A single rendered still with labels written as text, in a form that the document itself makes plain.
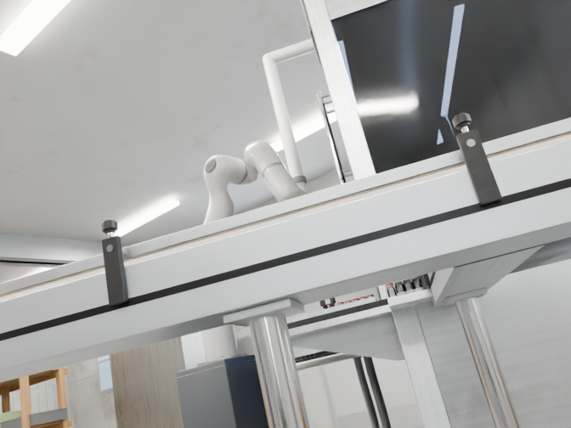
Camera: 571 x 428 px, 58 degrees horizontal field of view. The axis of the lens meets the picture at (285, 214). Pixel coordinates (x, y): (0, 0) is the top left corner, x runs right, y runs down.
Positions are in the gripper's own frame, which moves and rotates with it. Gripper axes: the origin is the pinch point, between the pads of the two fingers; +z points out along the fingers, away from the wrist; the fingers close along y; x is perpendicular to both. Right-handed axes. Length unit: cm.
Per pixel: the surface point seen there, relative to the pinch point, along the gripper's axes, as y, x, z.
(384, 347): -13.8, 8.2, 17.7
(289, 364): -6, 96, 19
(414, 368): -20.2, 18.1, 24.7
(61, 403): 388, -399, -9
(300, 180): 11, -88, -75
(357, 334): -7.2, 8.2, 12.4
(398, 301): -21.0, 31.6, 8.2
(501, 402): -36, 40, 34
